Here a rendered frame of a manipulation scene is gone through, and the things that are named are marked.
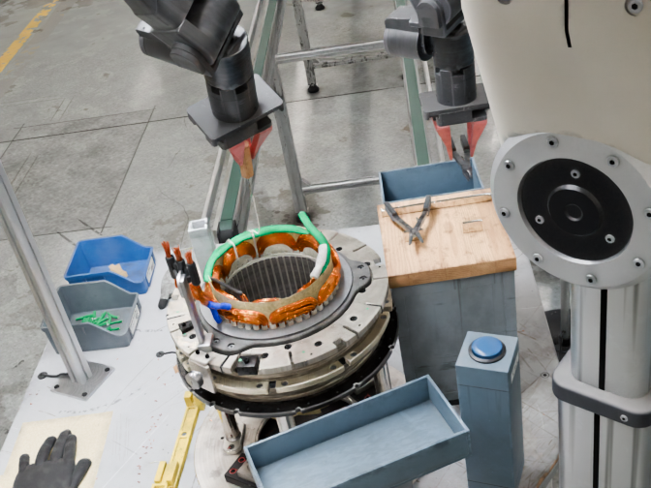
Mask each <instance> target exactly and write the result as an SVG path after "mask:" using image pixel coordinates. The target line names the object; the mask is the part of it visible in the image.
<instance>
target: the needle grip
mask: <svg viewBox="0 0 651 488"><path fill-rule="evenodd" d="M244 142H245V147H244V159H243V165H242V166H240V171H241V176H242V177H243V178H246V179H249V178H251V177H252V176H253V175H254V171H253V164H252V158H251V152H250V145H249V142H248V141H246V140H244Z"/></svg>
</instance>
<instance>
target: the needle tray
mask: <svg viewBox="0 0 651 488"><path fill-rule="evenodd" d="M243 448H244V451H245V455H246V458H247V461H248V464H249V467H250V470H251V473H252V476H253V477H254V480H255V482H256V485H257V487H258V488H414V487H413V481H412V480H414V479H417V478H419V477H421V476H424V475H426V474H429V473H432V472H435V471H437V470H439V469H441V468H443V467H446V466H448V465H450V464H453V463H455V462H458V461H460V460H462V459H465V458H467V457H469V456H472V449H471V440H470V430H469V429H468V427H467V426H466V425H465V423H464V422H463V421H462V419H461V418H460V417H459V415H458V414H457V412H456V411H455V410H454V408H453V407H452V406H451V404H450V403H449V401H448V400H447V398H446V397H445V396H444V394H443V393H442V392H441V390H440V389H439V388H438V386H437V385H436V383H435V382H434V381H433V380H432V379H431V378H430V376H429V375H426V376H423V377H421V378H418V379H416V380H413V381H409V382H406V383H404V384H401V385H399V386H396V387H394V388H392V389H390V390H387V391H385V392H382V393H379V394H377V395H374V396H372V397H369V398H367V399H364V400H362V401H359V402H357V403H354V404H352V405H350V406H348V407H345V408H342V409H340V410H337V411H335V412H331V413H328V414H326V415H323V416H321V417H318V418H316V419H313V420H311V421H308V422H305V423H303V424H300V425H298V426H295V427H294V428H291V429H289V430H286V431H284V432H281V433H279V434H276V435H274V436H271V437H268V438H266V439H263V440H261V441H258V442H254V443H252V444H249V445H247V446H244V447H243Z"/></svg>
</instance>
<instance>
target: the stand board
mask: <svg viewBox="0 0 651 488"><path fill-rule="evenodd" d="M485 193H491V189H490V188H488V189H481V190H475V191H469V192H463V193H456V194H450V195H443V196H437V197H431V201H436V200H442V199H448V198H460V197H467V196H472V195H479V194H485ZM424 201H425V198H419V199H412V200H406V201H399V202H394V203H391V206H392V207H397V206H403V205H410V204H417V203H423V202H424ZM377 209H378V216H379V223H380V230H381V236H382V242H383V249H384V256H385V262H386V269H387V277H388V285H389V288H390V289H394V288H401V287H407V286H413V285H420V284H427V283H434V282H440V281H446V280H453V279H460V278H467V277H473V276H480V275H486V274H493V273H500V272H506V271H513V270H516V269H517V265H516V255H515V253H514V250H513V247H512V244H511V241H510V238H509V236H508V234H507V233H506V231H505V229H504V228H503V226H502V224H501V222H500V220H499V218H498V216H497V213H496V211H495V207H494V204H493V200H492V201H486V202H480V203H473V204H467V205H460V206H454V207H448V208H442V209H435V210H430V212H429V217H426V219H425V221H424V223H423V225H422V226H421V229H423V234H424V239H423V243H421V242H420V241H419V240H417V241H412V244H411V245H410V246H409V242H405V237H404V229H403V228H402V227H401V226H399V225H398V224H397V223H396V222H393V220H392V219H391V218H390V217H385V218H382V212H381V209H385V205H384V204H381V205H377ZM421 213H422V212H416V213H410V214H403V215H398V216H399V217H400V218H401V219H403V220H404V221H405V222H406V223H407V224H409V225H410V226H411V227H412V228H414V226H415V224H416V223H417V219H416V217H418V218H419V216H420V215H421ZM480 219H481V220H482V231H475V232H469V233H463V227H462V222H467V221H474V220H480Z"/></svg>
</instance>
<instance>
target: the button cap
mask: <svg viewBox="0 0 651 488"><path fill-rule="evenodd" d="M502 350H503V349H502V343H501V341H500V340H499V339H497V338H495V337H492V336H482V337H479V338H478V339H476V340H475V341H474V342H473V344H472V353H473V355H474V356H476V357H478V358H480V359H492V358H495V357H497V356H499V355H500V354H501V353H502Z"/></svg>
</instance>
